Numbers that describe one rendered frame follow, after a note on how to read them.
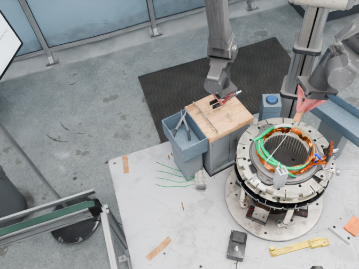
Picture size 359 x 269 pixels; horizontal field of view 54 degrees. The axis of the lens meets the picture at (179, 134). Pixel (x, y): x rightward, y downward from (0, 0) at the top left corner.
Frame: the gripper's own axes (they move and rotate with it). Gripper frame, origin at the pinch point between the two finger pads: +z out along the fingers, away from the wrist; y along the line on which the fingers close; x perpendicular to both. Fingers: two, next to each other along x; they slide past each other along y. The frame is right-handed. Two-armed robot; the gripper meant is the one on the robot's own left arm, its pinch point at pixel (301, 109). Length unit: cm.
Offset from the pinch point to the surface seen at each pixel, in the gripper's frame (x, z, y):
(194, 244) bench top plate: -5, 66, -15
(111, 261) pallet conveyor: 1, 86, -43
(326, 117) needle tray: 16.1, 17.1, 30.5
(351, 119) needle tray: 14.2, 16.0, 40.8
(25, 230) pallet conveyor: 21, 91, -77
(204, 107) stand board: 33.9, 29.4, -10.0
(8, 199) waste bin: 73, 143, -91
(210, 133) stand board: 20.8, 31.2, -11.3
